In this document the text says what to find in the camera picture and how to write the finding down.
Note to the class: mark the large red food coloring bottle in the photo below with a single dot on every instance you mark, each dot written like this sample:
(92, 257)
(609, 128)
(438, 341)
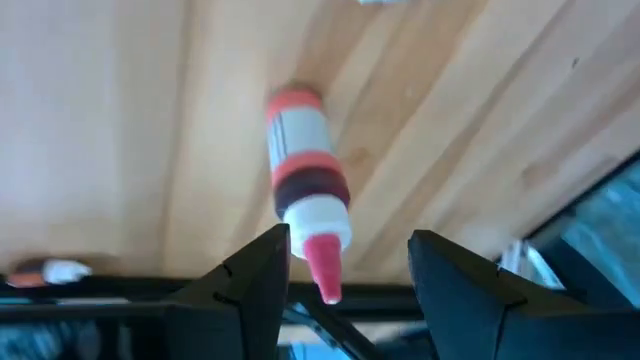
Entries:
(302, 150)

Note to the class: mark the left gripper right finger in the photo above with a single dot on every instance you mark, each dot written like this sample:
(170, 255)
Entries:
(470, 310)

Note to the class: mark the small red food coloring bottle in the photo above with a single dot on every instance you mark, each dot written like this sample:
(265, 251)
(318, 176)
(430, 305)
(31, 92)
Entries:
(45, 272)

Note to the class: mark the black metal table frame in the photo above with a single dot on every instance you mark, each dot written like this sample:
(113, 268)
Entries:
(100, 289)

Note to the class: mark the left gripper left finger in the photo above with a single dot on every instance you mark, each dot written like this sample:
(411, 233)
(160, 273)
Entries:
(240, 310)

